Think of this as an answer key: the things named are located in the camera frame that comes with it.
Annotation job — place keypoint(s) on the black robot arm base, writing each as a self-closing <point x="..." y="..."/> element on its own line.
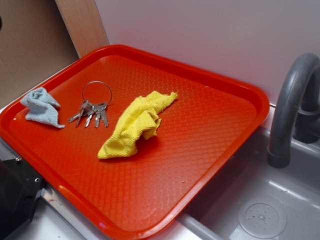
<point x="20" y="189"/>

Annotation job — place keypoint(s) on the yellow cloth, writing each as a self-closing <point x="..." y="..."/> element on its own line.
<point x="139" y="120"/>

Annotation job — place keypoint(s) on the red plastic tray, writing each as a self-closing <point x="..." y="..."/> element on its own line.
<point x="135" y="197"/>

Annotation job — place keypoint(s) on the light blue cloth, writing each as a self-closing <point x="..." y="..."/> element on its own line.
<point x="42" y="108"/>

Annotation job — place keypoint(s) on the grey toy sink basin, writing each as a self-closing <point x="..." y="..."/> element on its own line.
<point x="250" y="200"/>

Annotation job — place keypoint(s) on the wooden board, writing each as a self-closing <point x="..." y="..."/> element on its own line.
<point x="84" y="25"/>

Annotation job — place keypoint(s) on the grey toy faucet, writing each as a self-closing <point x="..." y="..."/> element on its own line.
<point x="297" y="112"/>

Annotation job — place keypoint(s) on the silver keys on ring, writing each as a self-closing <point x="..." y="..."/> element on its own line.
<point x="96" y="97"/>

